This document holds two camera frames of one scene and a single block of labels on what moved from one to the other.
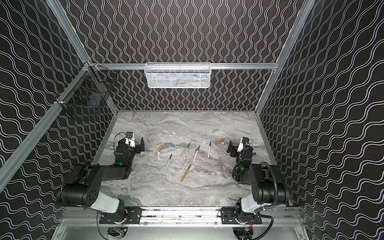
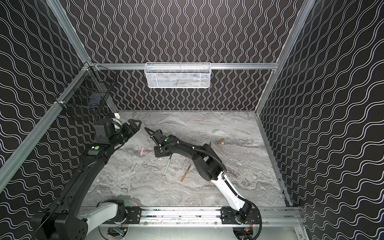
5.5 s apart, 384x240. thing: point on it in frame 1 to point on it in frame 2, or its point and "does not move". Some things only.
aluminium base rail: [89, 216] does not move
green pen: [168, 163] does not move
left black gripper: [137, 146] to [126, 130]
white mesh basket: [178, 75] does not move
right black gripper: [237, 147] to [159, 141]
